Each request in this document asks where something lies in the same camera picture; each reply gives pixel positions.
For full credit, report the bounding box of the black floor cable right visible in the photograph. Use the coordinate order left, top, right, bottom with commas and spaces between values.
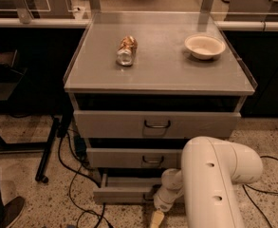
242, 155, 278, 228

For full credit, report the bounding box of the crushed gold soda can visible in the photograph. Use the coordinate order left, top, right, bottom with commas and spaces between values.
117, 36, 138, 67

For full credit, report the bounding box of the black power strip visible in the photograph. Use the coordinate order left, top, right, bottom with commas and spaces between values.
74, 135, 86, 158

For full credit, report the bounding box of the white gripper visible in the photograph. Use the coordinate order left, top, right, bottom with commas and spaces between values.
149, 186, 184, 228

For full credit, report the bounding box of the grey bottom drawer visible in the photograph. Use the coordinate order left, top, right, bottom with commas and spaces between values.
93, 174, 161, 204

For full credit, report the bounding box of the white horizontal rail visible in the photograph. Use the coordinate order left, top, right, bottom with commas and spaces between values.
0, 18, 278, 31

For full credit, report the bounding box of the black floor cable left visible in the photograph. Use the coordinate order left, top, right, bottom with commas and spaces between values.
56, 130, 114, 228

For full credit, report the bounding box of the grey drawer cabinet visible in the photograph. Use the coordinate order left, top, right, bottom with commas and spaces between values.
63, 10, 258, 198

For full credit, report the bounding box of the grey middle drawer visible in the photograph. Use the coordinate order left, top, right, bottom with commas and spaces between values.
87, 148, 181, 168

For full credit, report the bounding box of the black desk frame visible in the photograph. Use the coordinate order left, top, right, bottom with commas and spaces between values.
0, 51, 59, 183

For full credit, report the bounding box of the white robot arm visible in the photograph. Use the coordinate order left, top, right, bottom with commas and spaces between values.
150, 137, 263, 228

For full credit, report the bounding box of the white paper bowl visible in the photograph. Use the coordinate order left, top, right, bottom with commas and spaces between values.
184, 34, 226, 60

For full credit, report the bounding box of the black floor cable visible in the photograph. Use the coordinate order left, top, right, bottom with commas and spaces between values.
56, 130, 114, 228
242, 155, 278, 228

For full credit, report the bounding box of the grey drawer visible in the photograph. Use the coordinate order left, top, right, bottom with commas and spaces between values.
93, 174, 161, 204
74, 110, 241, 139
87, 148, 181, 168

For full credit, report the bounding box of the grey top drawer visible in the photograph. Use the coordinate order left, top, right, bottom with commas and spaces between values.
74, 110, 241, 139

